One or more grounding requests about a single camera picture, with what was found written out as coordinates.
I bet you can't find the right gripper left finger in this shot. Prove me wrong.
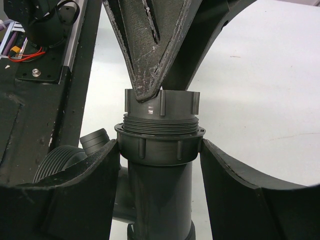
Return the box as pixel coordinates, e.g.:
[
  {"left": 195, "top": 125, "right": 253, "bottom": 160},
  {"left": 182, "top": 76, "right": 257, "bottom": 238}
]
[{"left": 0, "top": 139, "right": 120, "bottom": 240}]

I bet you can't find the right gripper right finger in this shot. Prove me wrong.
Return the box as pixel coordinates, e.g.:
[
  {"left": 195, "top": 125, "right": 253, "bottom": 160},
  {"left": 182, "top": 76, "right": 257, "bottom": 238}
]
[{"left": 200, "top": 140, "right": 320, "bottom": 240}]

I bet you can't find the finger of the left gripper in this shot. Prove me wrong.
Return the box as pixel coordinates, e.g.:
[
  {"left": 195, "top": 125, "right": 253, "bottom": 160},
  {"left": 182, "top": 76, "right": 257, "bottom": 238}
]
[
  {"left": 162, "top": 0, "right": 255, "bottom": 91},
  {"left": 102, "top": 0, "right": 201, "bottom": 102}
]

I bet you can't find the black pipe tee fitting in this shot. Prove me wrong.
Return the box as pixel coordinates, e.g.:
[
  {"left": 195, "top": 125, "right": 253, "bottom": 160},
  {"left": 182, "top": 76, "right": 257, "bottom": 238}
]
[{"left": 32, "top": 122, "right": 207, "bottom": 240}]

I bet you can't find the black threaded coupling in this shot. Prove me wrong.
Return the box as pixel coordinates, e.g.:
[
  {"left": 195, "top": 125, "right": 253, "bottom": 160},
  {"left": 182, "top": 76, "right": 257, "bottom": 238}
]
[{"left": 122, "top": 89, "right": 200, "bottom": 136}]

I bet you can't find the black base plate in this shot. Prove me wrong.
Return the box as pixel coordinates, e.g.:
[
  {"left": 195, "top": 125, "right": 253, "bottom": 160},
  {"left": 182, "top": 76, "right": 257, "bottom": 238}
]
[{"left": 0, "top": 0, "right": 102, "bottom": 186}]

